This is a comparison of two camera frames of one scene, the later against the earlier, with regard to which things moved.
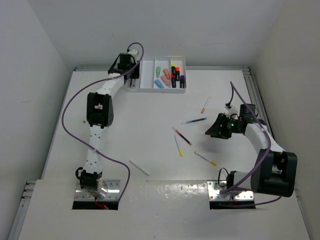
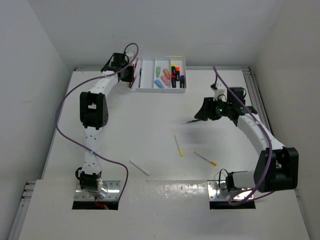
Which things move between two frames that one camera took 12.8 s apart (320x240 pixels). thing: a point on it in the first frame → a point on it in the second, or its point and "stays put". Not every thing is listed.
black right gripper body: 228,126 → 217,109
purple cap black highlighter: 182,81 stays put
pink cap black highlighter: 173,77 stays put
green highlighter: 158,71 stays put
